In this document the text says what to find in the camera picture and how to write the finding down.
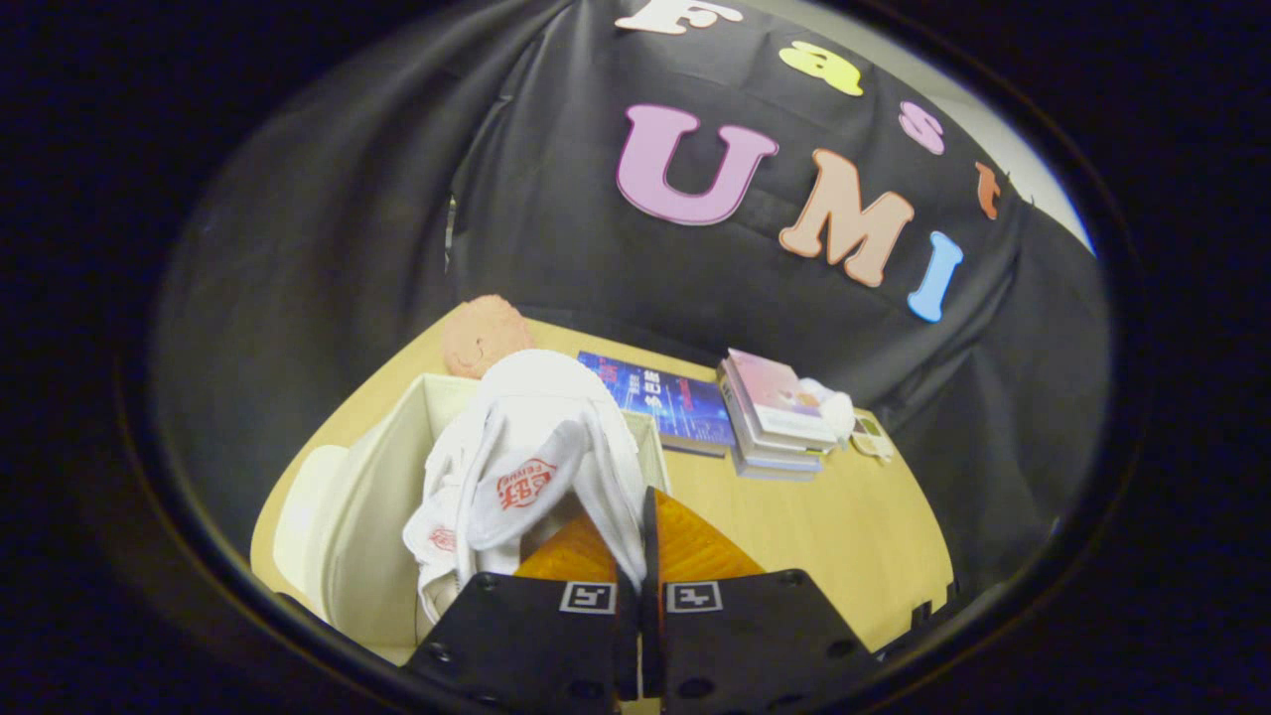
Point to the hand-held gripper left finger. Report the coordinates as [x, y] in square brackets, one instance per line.
[536, 645]

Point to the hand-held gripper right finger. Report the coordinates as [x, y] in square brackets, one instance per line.
[755, 636]

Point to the white canvas shoe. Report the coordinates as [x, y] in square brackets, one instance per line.
[422, 556]
[546, 397]

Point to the beige fabric storage box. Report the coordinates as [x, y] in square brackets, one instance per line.
[367, 516]

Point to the blue-edged book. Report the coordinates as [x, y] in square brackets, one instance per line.
[775, 472]

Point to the white book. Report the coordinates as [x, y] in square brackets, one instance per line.
[770, 452]

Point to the small compartment palette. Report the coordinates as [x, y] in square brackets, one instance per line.
[872, 439]

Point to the white fluffy ball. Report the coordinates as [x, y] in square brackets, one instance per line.
[834, 409]

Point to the pink cover book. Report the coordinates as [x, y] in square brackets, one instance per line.
[775, 392]

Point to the dark blue book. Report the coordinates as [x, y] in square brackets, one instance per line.
[665, 402]

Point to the orange fluffy ball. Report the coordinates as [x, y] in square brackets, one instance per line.
[482, 333]

